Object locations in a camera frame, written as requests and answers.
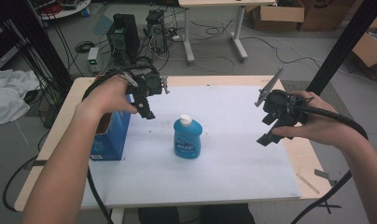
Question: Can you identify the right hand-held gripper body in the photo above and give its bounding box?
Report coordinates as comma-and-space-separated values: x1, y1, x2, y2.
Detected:
254, 66, 310, 133

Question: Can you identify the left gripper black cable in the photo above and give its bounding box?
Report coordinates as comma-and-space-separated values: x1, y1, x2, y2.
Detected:
81, 69, 129, 224

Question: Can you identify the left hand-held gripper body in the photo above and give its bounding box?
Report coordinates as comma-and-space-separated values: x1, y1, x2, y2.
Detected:
125, 65, 171, 100

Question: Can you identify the blue cardboard box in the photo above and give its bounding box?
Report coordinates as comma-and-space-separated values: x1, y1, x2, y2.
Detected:
90, 94, 134, 161

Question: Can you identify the white cloth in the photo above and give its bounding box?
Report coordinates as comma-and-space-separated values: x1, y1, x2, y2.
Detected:
0, 67, 41, 126

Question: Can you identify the white-legged desk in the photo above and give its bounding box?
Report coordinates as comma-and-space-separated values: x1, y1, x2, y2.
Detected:
177, 0, 278, 66

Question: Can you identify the open cardboard box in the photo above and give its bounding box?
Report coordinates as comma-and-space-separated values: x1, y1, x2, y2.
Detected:
350, 14, 377, 81

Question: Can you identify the round white table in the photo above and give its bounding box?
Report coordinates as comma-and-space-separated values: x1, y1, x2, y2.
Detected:
32, 0, 92, 21

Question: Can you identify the white foam sheet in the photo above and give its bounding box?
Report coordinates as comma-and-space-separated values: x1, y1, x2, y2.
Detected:
81, 85, 302, 210

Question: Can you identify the person's right hand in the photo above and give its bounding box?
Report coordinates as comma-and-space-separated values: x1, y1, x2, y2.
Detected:
271, 90, 344, 149

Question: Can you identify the open grey computer case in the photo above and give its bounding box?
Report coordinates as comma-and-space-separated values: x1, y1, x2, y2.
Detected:
145, 8, 168, 54

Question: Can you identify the blue bottle with white cap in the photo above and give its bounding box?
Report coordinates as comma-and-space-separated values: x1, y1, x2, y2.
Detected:
173, 113, 204, 160

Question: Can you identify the grey tape strip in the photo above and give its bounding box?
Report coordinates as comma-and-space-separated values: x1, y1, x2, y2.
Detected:
314, 168, 339, 187

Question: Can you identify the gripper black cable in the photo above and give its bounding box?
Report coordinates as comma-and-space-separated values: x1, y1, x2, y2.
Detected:
289, 105, 370, 224
81, 69, 129, 224

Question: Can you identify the black metal stand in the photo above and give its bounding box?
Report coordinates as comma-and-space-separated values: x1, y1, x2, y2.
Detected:
305, 0, 377, 97
7, 0, 75, 91

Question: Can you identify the small grey power supply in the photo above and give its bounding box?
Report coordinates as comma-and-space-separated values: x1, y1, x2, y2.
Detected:
87, 46, 101, 75

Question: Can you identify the brown cardboard box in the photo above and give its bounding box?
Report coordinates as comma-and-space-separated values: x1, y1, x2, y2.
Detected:
251, 0, 306, 33
297, 0, 357, 33

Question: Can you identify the person's left hand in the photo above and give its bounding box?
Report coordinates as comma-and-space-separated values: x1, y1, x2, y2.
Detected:
75, 75, 138, 119

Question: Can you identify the thin wooden stick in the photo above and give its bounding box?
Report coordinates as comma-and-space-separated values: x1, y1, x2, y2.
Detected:
296, 172, 321, 196

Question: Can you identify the black computer tower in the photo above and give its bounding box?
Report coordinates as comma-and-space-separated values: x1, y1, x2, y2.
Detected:
106, 13, 142, 64

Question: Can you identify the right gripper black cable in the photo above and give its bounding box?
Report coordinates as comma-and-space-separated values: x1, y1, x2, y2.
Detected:
289, 105, 370, 224

